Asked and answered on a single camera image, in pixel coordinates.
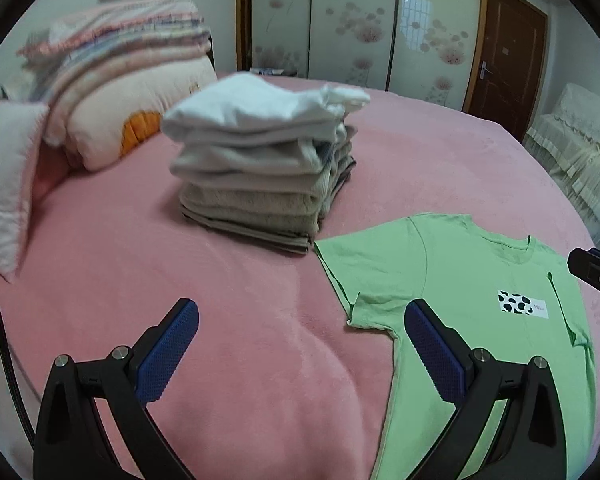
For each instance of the pink bed blanket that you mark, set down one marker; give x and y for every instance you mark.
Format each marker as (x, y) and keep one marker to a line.
(180, 270)

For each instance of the green t-shirt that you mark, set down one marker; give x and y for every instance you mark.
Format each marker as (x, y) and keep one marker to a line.
(455, 270)

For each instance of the peach plush pillow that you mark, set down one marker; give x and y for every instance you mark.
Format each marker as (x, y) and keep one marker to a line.
(125, 105)

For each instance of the white printed pillow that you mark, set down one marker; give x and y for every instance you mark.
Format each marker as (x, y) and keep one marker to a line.
(7, 180)

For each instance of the striped folded quilts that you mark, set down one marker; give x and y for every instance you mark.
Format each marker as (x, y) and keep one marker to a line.
(125, 35)

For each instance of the brown wooden door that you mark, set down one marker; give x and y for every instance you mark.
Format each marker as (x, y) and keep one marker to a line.
(510, 60)

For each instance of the floral sliding door wardrobe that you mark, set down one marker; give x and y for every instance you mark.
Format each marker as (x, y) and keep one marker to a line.
(350, 20)

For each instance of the lace covered furniture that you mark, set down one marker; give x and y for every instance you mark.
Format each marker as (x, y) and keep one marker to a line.
(575, 150)

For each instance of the stack of folded clothes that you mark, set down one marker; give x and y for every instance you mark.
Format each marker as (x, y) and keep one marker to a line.
(260, 160)

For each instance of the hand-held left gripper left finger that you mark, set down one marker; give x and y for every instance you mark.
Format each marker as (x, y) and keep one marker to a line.
(172, 350)

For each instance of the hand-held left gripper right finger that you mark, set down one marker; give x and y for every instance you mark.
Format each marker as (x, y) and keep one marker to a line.
(435, 355)

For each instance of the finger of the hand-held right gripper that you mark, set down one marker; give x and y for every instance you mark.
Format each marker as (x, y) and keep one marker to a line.
(597, 272)

